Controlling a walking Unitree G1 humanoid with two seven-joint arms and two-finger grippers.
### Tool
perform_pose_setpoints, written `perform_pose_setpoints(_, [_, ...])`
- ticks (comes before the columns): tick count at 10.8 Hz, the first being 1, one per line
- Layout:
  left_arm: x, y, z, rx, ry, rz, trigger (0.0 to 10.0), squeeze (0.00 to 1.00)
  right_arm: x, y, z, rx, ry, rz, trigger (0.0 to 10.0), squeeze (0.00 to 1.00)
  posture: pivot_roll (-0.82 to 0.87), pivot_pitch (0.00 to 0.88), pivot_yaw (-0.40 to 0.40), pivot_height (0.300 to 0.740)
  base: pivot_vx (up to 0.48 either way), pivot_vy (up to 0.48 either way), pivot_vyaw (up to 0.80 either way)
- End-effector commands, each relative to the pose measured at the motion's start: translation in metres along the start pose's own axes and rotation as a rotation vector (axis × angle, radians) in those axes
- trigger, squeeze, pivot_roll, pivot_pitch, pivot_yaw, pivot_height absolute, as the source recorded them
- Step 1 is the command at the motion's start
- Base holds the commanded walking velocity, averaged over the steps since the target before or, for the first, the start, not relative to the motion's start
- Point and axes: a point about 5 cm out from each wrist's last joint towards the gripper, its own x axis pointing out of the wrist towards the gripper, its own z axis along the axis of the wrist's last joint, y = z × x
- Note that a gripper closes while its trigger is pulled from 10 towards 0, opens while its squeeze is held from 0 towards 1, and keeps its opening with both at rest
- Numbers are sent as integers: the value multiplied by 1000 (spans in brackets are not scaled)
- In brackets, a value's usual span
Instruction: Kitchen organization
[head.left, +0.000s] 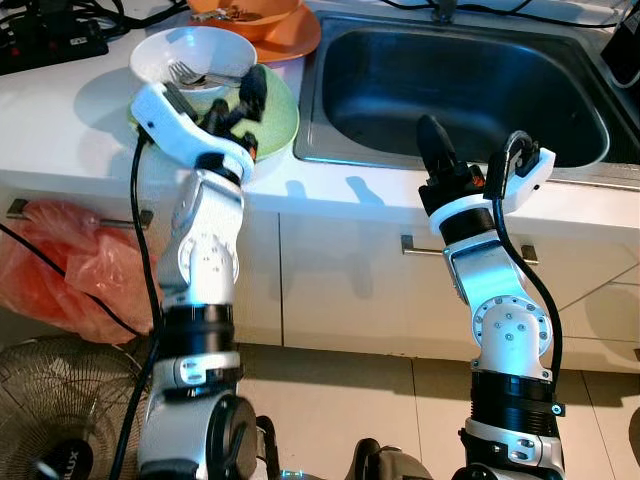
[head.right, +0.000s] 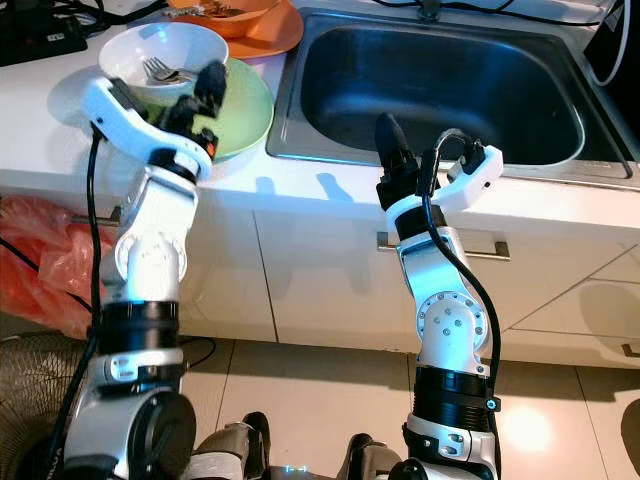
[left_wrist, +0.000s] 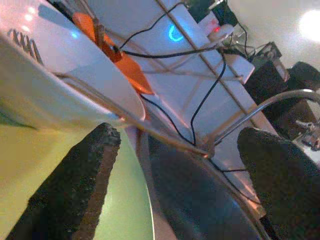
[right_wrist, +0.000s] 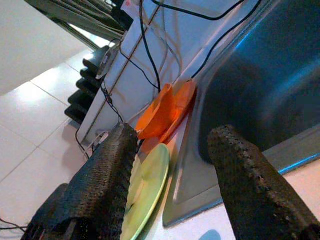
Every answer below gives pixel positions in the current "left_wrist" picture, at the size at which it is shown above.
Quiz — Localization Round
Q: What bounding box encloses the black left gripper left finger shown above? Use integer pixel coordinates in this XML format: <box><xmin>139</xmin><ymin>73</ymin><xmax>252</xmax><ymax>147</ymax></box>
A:
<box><xmin>4</xmin><ymin>122</ymin><xmax>122</xmax><ymax>240</ymax></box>

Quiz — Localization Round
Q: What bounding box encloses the black kitchen appliance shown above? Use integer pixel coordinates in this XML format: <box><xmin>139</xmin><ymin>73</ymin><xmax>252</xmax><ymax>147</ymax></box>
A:
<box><xmin>244</xmin><ymin>42</ymin><xmax>320</xmax><ymax>141</ymax></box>

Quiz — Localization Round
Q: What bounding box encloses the chrome sink faucet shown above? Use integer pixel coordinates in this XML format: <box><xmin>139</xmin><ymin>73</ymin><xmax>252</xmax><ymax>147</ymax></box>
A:
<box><xmin>213</xmin><ymin>88</ymin><xmax>320</xmax><ymax>147</ymax></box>

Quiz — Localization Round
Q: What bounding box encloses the white ceramic bowl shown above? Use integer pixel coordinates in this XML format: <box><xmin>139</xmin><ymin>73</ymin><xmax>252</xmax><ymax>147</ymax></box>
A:
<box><xmin>0</xmin><ymin>0</ymin><xmax>146</xmax><ymax>133</ymax></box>

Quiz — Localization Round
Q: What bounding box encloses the white power adapter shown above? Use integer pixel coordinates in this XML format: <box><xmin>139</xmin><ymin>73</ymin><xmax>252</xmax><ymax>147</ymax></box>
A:
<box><xmin>197</xmin><ymin>9</ymin><xmax>236</xmax><ymax>48</ymax></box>

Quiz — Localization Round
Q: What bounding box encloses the orange plate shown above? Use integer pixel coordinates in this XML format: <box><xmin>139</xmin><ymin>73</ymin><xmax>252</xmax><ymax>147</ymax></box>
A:
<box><xmin>99</xmin><ymin>34</ymin><xmax>155</xmax><ymax>96</ymax></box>

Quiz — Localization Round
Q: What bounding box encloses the thin black cable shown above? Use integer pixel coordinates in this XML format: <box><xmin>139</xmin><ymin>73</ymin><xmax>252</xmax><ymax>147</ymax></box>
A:
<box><xmin>139</xmin><ymin>94</ymin><xmax>261</xmax><ymax>205</ymax></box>
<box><xmin>119</xmin><ymin>46</ymin><xmax>227</xmax><ymax>146</ymax></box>

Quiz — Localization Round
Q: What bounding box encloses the light green plate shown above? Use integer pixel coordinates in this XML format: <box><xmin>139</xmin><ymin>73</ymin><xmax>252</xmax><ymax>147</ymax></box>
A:
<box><xmin>0</xmin><ymin>107</ymin><xmax>156</xmax><ymax>240</ymax></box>

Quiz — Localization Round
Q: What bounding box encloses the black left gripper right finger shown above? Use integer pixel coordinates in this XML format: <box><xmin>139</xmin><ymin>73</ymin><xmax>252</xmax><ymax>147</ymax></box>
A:
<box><xmin>236</xmin><ymin>126</ymin><xmax>320</xmax><ymax>240</ymax></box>

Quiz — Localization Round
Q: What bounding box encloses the stainless steel sink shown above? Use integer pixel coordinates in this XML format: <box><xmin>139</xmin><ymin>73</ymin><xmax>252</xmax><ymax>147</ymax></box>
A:
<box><xmin>123</xmin><ymin>117</ymin><xmax>278</xmax><ymax>240</ymax></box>

